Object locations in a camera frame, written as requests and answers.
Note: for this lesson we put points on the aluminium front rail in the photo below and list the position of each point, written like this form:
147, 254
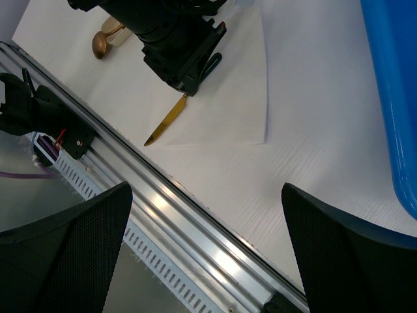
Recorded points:
226, 268

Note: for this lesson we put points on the blue plastic bin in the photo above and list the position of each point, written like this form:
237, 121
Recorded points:
391, 33

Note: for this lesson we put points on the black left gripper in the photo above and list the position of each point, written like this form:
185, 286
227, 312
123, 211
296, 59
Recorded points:
178, 36

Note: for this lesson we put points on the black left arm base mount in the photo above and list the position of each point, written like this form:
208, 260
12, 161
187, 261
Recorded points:
28, 109

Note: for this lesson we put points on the white slotted cable duct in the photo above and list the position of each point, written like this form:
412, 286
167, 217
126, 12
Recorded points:
146, 279

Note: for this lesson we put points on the beige utensil holder case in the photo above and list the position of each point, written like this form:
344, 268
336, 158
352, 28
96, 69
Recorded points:
117, 38

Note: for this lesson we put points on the copper spoon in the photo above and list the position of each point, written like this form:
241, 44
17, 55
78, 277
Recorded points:
100, 46

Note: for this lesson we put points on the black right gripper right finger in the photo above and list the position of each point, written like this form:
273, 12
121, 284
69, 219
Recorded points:
346, 263

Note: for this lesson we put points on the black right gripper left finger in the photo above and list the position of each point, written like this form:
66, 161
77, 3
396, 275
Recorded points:
65, 262

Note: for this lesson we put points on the gold knife green handle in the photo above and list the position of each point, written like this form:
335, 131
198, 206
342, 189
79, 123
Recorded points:
168, 120

